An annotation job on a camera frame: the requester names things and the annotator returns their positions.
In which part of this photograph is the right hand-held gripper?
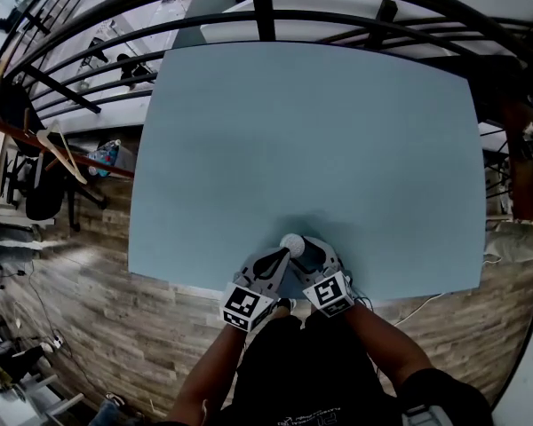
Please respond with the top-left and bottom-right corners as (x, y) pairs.
(290, 235), (355, 319)

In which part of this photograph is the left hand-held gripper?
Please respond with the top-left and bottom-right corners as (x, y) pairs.
(220, 246), (291, 331)

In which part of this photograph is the person's left forearm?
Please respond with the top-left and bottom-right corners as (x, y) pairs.
(166, 321), (250, 426)

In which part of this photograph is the person's right forearm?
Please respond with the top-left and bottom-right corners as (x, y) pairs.
(344, 302), (434, 394)

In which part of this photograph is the person's black shirt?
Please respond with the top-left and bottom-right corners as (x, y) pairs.
(221, 312), (494, 426)

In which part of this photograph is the grey bin of bottles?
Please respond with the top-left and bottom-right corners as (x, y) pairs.
(86, 138), (137, 178)

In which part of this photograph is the wooden clothes hanger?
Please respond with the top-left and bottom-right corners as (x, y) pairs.
(37, 120), (89, 185)

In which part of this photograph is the wooden coat rack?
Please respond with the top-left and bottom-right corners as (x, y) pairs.
(0, 111), (137, 180)

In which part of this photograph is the brown wooden board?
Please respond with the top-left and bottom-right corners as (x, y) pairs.
(499, 98), (533, 224)

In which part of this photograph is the black office chair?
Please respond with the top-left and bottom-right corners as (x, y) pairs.
(0, 82), (107, 233)

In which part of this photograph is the black metal railing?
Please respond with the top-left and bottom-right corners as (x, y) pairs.
(0, 0), (533, 126)

